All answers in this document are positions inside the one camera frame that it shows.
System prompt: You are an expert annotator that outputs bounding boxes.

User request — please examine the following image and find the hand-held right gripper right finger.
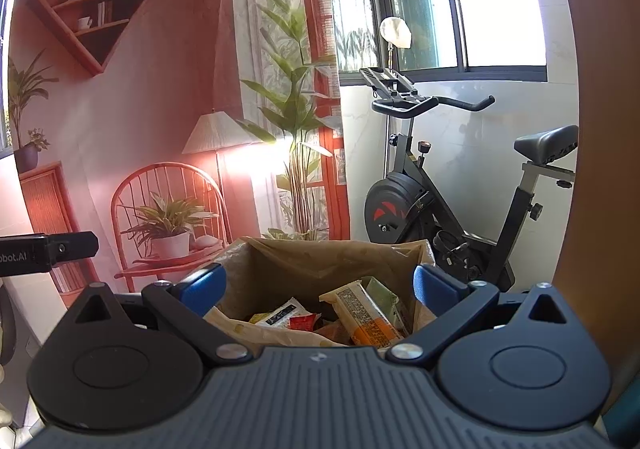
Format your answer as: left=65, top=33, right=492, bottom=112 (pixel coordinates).
left=389, top=263, right=577, bottom=364

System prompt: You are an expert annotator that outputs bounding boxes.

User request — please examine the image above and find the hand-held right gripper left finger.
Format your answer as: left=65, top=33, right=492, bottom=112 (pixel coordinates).
left=64, top=262, right=254, bottom=364

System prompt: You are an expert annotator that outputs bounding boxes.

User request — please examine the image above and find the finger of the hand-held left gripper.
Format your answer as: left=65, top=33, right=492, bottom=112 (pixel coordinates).
left=47, top=230, right=100, bottom=262

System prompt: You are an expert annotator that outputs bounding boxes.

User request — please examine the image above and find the taped brown cardboard box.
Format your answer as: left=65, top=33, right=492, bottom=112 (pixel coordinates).
left=202, top=236, right=439, bottom=351

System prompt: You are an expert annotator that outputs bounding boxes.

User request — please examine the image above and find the red snack packet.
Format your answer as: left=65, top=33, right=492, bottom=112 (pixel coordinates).
left=287, top=311, right=324, bottom=333

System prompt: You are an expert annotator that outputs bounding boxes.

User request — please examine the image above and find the white black snack packet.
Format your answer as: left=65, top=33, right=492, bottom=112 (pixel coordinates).
left=248, top=297, right=312, bottom=330

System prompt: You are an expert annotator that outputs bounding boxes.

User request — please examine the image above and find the beige and orange snack packet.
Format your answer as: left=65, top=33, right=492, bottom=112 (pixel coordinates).
left=319, top=280, right=409, bottom=351

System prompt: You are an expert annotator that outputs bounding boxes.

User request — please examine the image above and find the black exercise bike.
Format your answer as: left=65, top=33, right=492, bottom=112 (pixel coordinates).
left=359, top=66, right=581, bottom=293

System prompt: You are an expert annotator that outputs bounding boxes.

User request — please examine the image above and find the teal plastic object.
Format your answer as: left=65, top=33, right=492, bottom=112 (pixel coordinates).
left=601, top=378, right=640, bottom=441

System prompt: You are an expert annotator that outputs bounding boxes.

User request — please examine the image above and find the brown wooden panel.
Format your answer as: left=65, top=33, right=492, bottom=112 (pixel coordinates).
left=549, top=0, right=640, bottom=382

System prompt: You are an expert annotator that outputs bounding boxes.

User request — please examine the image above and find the white cloth on pole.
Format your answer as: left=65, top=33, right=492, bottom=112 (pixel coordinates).
left=379, top=16, right=414, bottom=50

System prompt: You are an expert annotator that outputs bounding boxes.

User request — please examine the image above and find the printed room wall backdrop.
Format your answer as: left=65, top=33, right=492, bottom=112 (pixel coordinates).
left=0, top=0, right=352, bottom=311

